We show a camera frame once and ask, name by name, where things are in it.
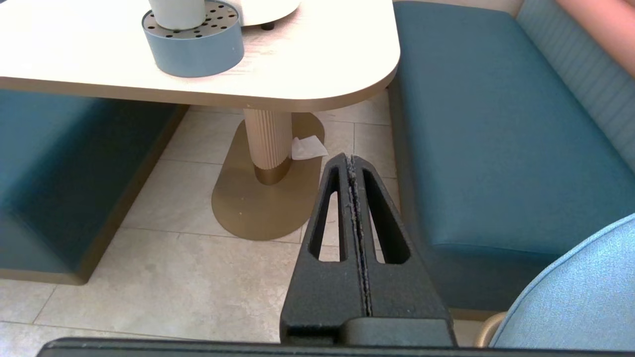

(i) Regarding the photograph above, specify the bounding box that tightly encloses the light blue fabric chair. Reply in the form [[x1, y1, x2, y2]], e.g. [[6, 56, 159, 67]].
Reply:
[[476, 213, 635, 350]]

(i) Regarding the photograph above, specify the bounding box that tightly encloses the grey plastic cup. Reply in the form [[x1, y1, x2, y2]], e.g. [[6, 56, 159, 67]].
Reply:
[[148, 0, 206, 30]]

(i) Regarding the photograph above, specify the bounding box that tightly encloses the pink bolster cushion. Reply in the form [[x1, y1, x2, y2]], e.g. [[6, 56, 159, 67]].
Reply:
[[556, 0, 635, 77]]

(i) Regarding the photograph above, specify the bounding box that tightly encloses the blue upholstered booth sofa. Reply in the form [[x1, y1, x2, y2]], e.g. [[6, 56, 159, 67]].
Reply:
[[0, 89, 189, 286], [387, 0, 635, 320]]

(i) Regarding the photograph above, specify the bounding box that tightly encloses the large blue round drip tray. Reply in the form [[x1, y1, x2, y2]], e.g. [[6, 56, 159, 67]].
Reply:
[[141, 0, 245, 78]]

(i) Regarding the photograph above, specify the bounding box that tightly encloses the clear water dispenser white base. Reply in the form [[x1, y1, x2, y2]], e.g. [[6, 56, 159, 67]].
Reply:
[[226, 0, 302, 31]]

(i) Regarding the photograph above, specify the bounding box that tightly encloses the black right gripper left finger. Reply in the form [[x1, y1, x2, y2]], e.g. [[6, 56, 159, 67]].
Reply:
[[279, 153, 370, 345]]

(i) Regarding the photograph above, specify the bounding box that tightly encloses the white tissue scrap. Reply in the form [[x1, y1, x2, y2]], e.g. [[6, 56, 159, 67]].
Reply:
[[291, 135, 329, 161]]

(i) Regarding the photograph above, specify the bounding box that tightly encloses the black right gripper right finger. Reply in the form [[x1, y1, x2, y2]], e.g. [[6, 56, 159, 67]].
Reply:
[[351, 155, 457, 347]]

